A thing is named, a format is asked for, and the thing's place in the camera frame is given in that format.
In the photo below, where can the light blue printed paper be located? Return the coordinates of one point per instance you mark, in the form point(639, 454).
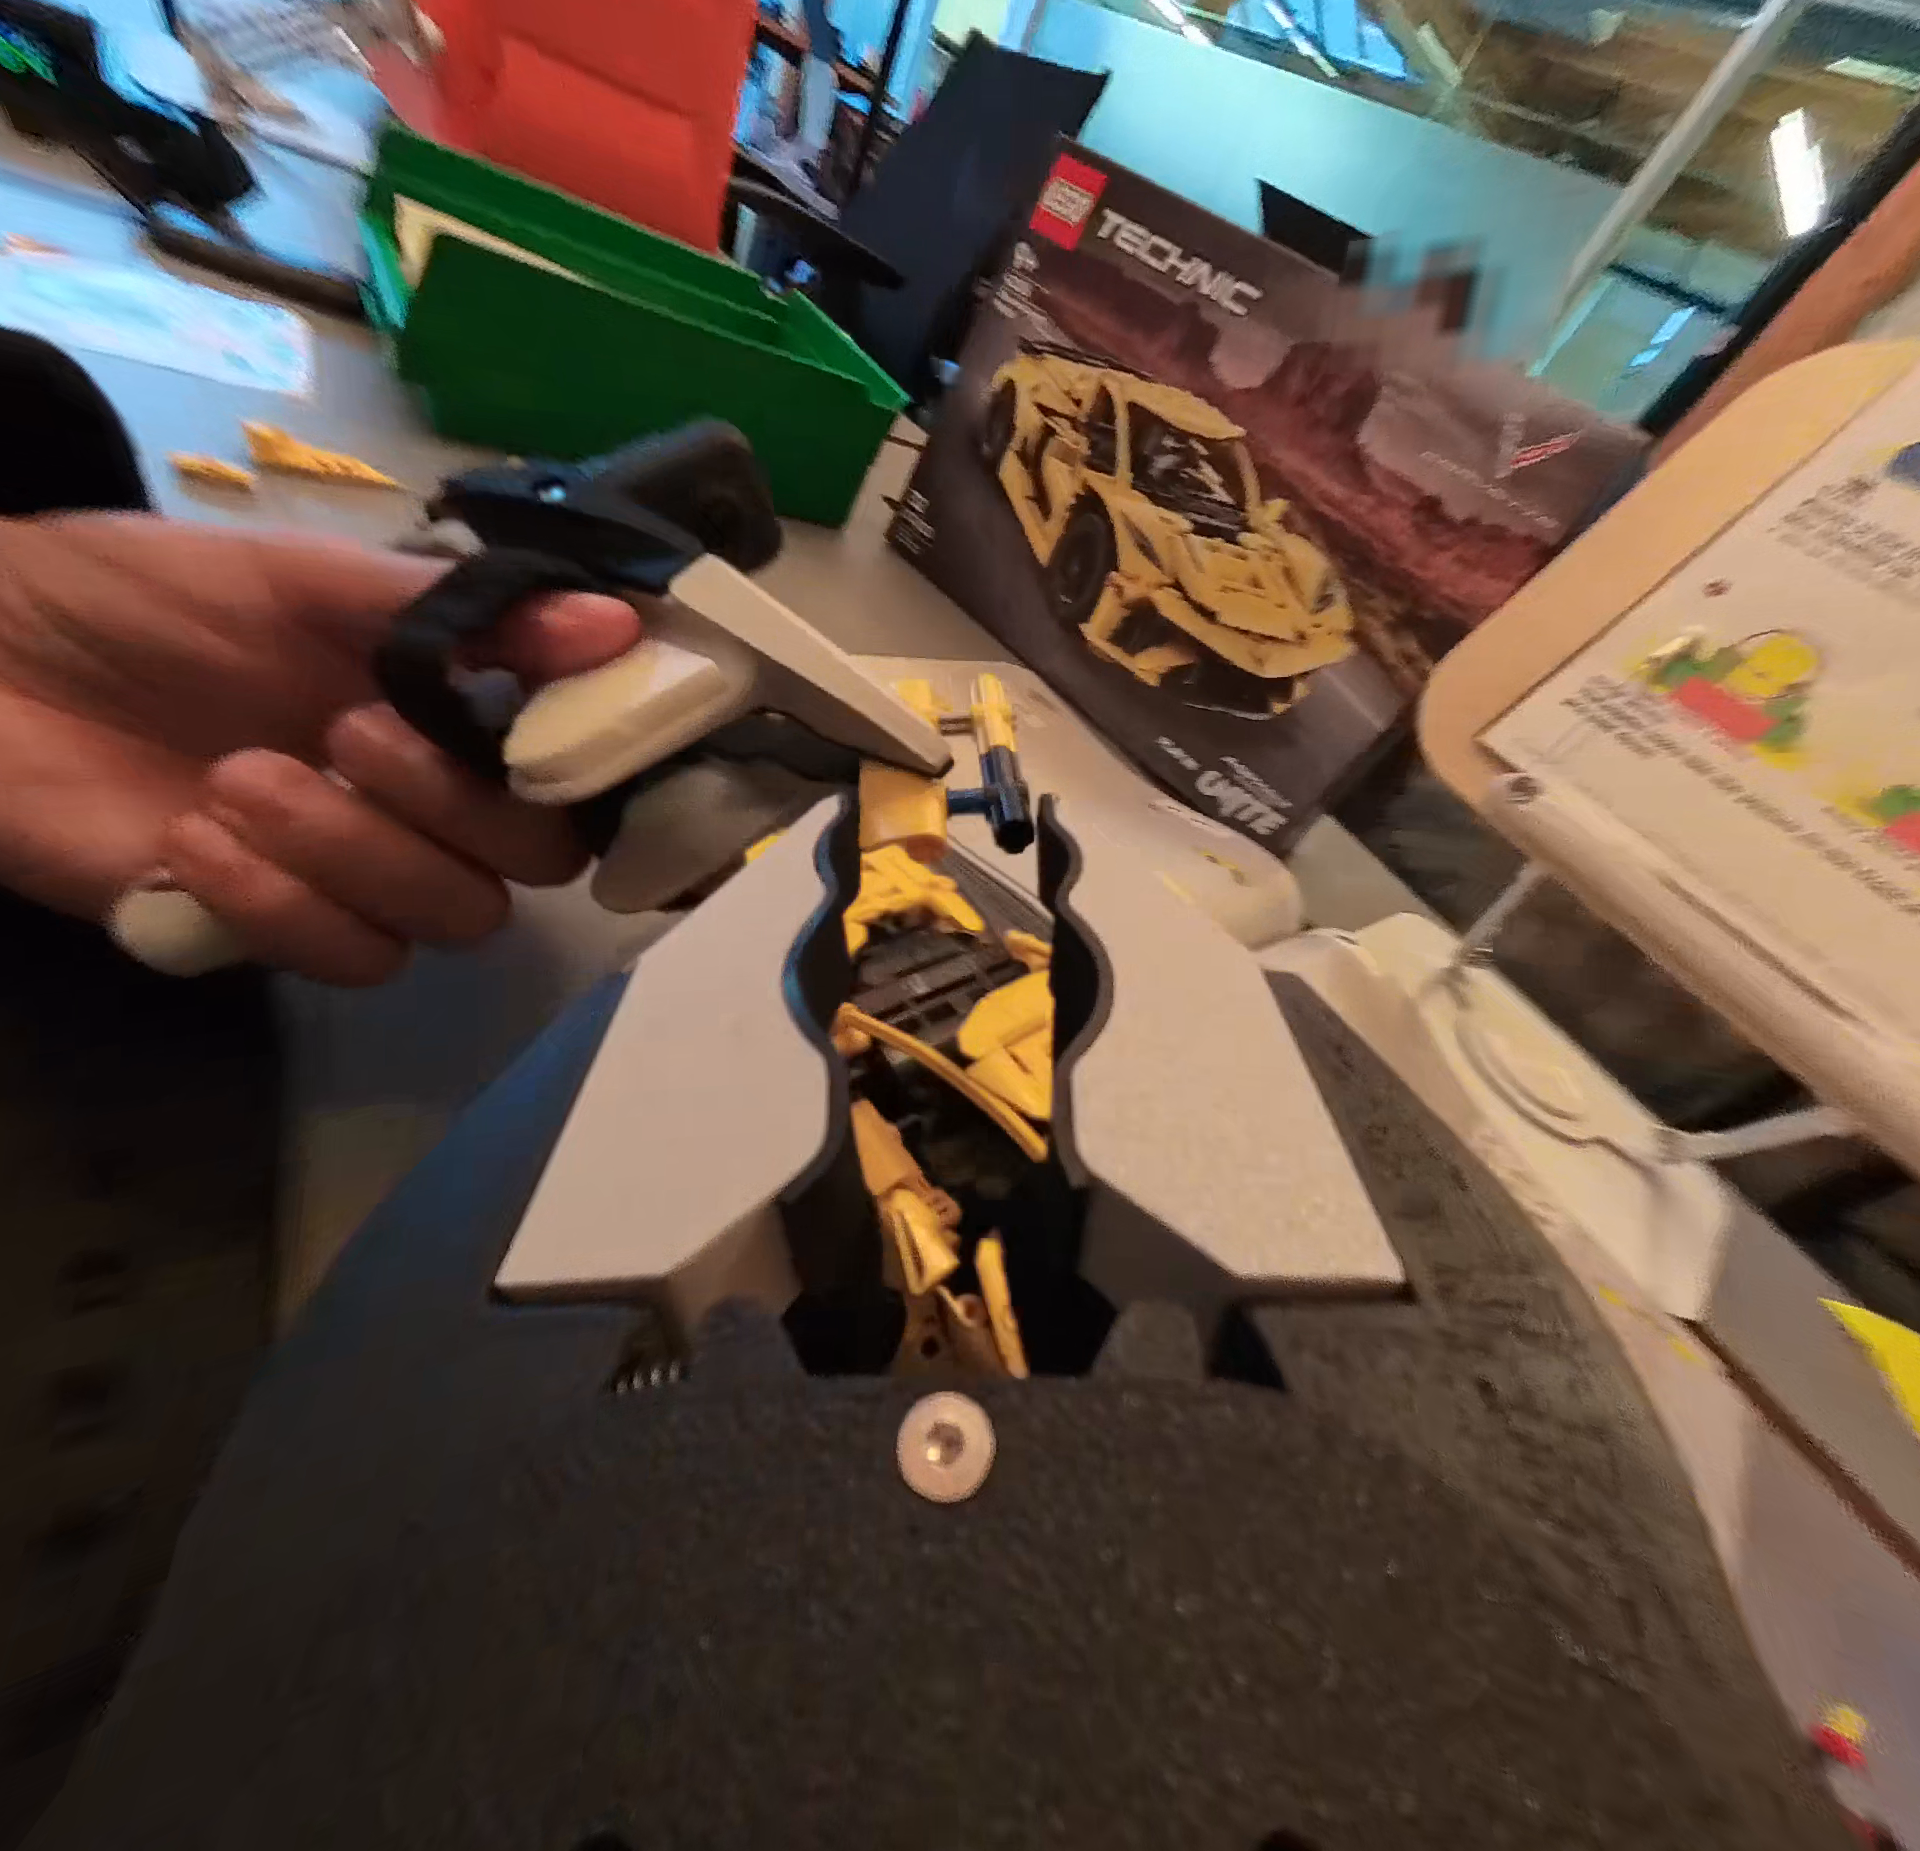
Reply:
point(151, 320)

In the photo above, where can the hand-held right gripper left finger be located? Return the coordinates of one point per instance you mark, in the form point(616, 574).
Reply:
point(674, 1101)

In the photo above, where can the grey desk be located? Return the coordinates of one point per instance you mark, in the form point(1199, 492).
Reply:
point(374, 1071)

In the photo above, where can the black device green display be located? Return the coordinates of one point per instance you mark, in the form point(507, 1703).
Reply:
point(134, 125)

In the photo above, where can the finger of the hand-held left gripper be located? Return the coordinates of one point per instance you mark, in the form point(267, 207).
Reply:
point(794, 666)

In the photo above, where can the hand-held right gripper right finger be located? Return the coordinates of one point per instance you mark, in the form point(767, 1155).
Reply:
point(1230, 1131)

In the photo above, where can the orange bag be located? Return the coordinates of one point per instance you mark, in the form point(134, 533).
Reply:
point(600, 81)

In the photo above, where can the brick car set box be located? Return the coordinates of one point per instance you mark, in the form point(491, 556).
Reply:
point(1170, 531)

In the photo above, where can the small yellow connector black pin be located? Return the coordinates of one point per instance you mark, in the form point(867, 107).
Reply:
point(989, 709)

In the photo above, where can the green plastic bin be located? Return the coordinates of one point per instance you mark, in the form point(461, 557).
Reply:
point(630, 382)

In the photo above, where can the wooden board white stand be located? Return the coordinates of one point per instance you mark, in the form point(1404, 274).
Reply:
point(1515, 650)

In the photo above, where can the printed paper sheet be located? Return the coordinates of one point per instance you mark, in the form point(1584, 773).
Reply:
point(1770, 709)

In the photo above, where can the instruction booklet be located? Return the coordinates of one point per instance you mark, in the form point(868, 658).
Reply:
point(1199, 861)

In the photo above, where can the black office chair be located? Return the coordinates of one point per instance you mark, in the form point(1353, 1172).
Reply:
point(974, 185)

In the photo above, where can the small yellow brick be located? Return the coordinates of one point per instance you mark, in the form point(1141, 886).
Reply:
point(209, 469)

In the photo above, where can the yellow brick car model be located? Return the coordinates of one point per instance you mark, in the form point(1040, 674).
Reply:
point(900, 825)

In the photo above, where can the person's left hand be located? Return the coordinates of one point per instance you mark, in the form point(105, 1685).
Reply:
point(179, 709)

